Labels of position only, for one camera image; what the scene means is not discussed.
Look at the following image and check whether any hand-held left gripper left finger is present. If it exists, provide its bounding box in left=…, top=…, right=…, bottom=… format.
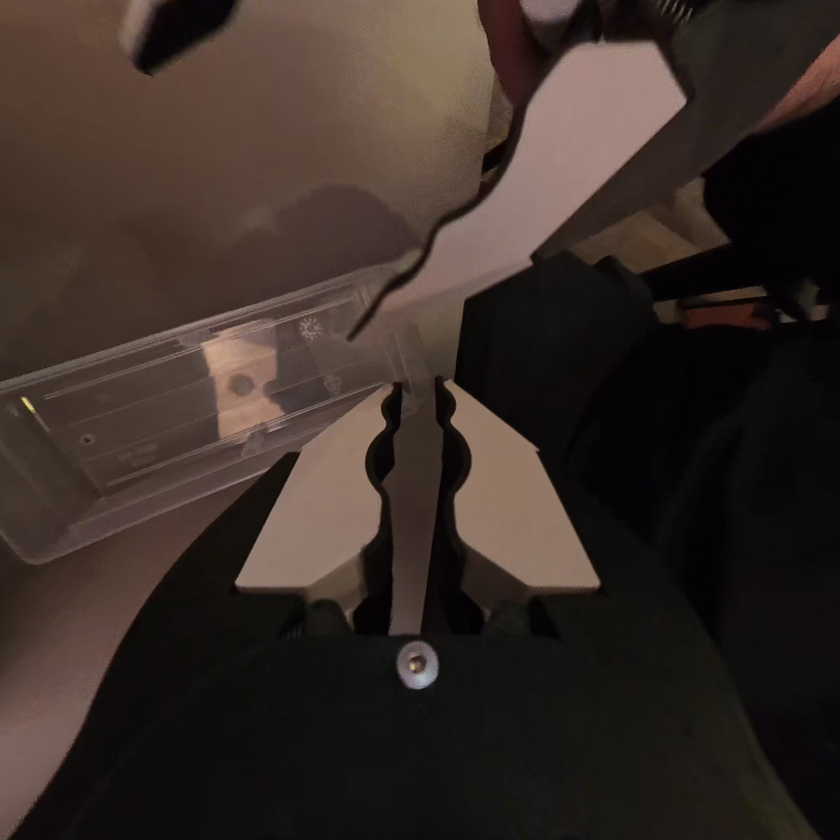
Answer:
left=234, top=382, right=403, bottom=601

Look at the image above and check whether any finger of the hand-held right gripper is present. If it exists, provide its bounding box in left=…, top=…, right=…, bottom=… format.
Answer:
left=118, top=0, right=238, bottom=76
left=346, top=36, right=690, bottom=343

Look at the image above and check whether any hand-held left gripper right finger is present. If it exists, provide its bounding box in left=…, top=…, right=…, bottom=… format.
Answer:
left=433, top=376, right=601, bottom=601

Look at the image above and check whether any clear plastic drawer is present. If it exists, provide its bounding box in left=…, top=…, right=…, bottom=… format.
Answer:
left=0, top=262, right=431, bottom=565

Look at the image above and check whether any person's right forearm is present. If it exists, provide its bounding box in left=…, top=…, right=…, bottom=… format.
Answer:
left=755, top=39, right=840, bottom=135

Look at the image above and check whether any person's right hand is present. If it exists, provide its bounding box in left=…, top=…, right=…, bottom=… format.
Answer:
left=479, top=0, right=549, bottom=116

